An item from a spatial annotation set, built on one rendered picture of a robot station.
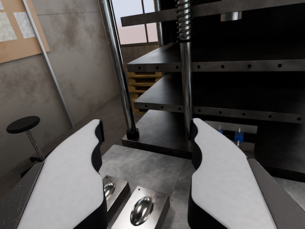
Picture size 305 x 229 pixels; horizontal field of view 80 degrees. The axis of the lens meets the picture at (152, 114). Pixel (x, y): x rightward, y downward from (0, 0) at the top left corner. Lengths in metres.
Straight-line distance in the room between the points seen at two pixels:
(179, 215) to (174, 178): 0.19
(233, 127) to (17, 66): 2.68
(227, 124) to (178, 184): 0.42
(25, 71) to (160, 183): 2.52
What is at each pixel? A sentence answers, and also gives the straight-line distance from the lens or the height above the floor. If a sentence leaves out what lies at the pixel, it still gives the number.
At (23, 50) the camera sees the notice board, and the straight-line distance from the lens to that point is 3.05.
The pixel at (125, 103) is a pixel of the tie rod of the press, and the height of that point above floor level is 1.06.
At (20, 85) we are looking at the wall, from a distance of 3.02.
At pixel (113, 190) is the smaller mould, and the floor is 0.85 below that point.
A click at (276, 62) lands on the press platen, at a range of 0.97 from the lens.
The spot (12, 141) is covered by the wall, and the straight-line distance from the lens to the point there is 3.04.
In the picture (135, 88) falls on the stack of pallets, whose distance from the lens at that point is 3.19.
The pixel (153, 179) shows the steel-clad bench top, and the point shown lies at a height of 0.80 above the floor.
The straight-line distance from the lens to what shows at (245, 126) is 1.09.
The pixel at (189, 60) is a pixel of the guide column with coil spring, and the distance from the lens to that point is 0.95.
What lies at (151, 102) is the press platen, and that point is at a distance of 1.18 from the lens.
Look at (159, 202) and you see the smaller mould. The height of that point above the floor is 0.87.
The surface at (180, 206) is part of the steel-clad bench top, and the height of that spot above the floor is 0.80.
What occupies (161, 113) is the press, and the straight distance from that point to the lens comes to 1.56.
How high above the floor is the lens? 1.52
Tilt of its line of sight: 28 degrees down
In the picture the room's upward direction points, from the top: 8 degrees counter-clockwise
